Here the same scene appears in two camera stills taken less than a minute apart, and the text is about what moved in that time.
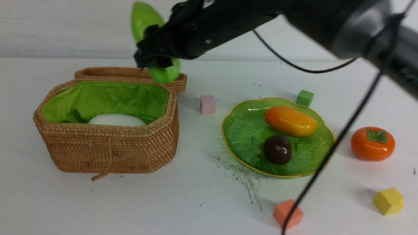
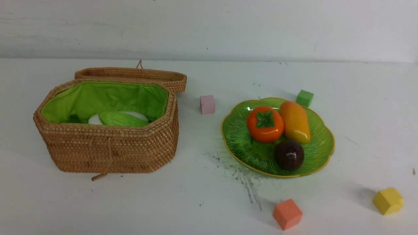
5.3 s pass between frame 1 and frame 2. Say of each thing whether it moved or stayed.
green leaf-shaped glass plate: stayed
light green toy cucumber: moved
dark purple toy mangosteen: moved
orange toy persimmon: moved
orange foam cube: stayed
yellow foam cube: stayed
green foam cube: stayed
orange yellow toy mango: moved
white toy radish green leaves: moved
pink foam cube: stayed
